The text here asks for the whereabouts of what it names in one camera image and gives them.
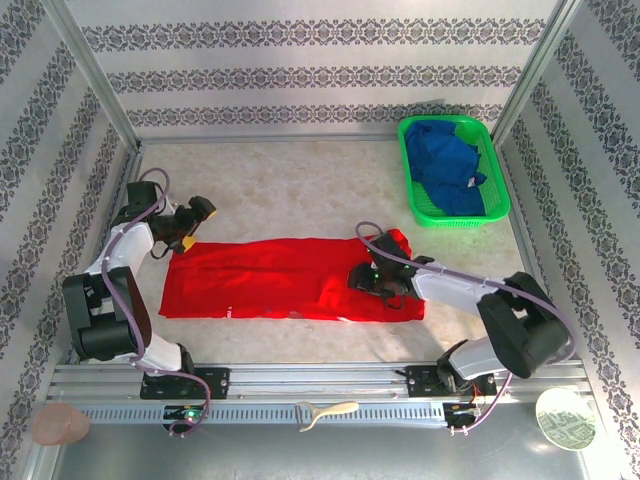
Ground red printed t-shirt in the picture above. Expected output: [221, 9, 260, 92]
[158, 228, 426, 323]

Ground blue garment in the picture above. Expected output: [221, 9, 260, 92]
[404, 119, 489, 218]

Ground green plastic basket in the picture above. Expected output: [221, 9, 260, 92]
[397, 115, 512, 230]

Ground cream plastic peeler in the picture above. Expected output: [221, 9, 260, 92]
[294, 400, 361, 434]

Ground small green-lit circuit board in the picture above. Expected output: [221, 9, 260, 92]
[442, 401, 484, 424]
[163, 405, 207, 424]

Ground round green patterned disc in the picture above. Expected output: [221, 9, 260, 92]
[534, 388, 599, 453]

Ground pink translucent cup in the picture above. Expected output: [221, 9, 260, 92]
[32, 403, 92, 447]

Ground aluminium side rail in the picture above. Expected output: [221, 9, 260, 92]
[499, 142, 574, 362]
[67, 144, 146, 365]

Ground aluminium frame bar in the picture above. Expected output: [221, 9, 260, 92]
[134, 132, 404, 147]

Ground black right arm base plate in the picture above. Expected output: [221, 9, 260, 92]
[404, 364, 499, 400]

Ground aluminium mounting rail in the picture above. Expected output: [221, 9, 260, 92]
[45, 360, 591, 402]

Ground aluminium frame post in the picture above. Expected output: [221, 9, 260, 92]
[42, 0, 144, 149]
[490, 0, 586, 146]

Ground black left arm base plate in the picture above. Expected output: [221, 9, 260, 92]
[139, 366, 232, 401]

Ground slotted grey cable duct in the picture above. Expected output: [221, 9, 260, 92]
[78, 401, 447, 427]

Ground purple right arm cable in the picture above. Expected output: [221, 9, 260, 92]
[354, 221, 579, 435]

